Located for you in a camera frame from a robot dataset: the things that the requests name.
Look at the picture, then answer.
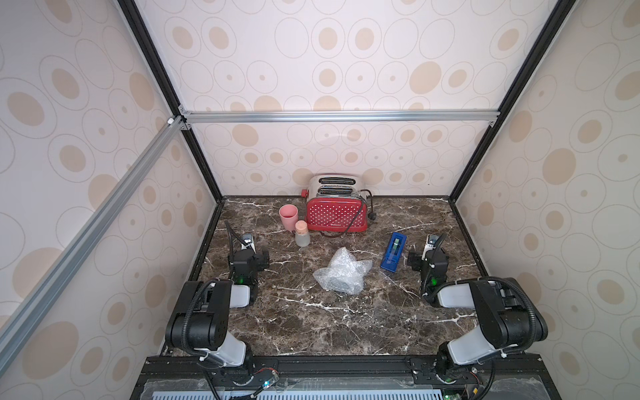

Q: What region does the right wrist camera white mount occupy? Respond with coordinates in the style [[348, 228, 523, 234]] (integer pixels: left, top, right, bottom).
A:
[[423, 234, 440, 258]]

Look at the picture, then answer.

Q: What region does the black toaster power cable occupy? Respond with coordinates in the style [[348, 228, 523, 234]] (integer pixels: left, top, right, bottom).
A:
[[324, 188, 378, 237]]

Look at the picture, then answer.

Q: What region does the clear bubble wrap sheet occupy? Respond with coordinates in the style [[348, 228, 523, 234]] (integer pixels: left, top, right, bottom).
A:
[[313, 248, 373, 296]]

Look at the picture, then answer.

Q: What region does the red polka dot toaster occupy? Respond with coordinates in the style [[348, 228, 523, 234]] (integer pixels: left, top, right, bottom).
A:
[[302, 173, 372, 234]]

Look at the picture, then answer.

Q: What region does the pink plastic cup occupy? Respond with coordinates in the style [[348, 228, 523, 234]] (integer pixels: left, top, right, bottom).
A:
[[279, 204, 298, 232]]

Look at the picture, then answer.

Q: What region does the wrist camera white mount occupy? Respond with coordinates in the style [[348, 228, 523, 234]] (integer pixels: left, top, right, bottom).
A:
[[423, 234, 440, 258], [241, 233, 256, 253]]

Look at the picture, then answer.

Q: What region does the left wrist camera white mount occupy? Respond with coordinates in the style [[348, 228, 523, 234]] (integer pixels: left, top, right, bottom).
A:
[[241, 233, 256, 253]]

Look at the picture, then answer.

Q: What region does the horizontal aluminium frame bar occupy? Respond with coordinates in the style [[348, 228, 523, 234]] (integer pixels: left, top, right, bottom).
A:
[[168, 109, 500, 127]]

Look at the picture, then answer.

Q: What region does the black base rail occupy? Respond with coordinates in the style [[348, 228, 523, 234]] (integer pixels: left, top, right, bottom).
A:
[[131, 354, 560, 399]]

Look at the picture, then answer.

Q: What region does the diagonal aluminium frame bar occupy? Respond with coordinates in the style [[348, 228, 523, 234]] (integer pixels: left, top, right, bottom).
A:
[[1, 116, 185, 374]]

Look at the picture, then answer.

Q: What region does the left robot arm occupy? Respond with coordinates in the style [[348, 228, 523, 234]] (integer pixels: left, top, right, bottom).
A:
[[165, 223, 270, 370]]

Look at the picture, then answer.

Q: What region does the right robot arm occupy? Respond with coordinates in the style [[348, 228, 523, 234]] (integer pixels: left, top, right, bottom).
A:
[[408, 248, 548, 383]]

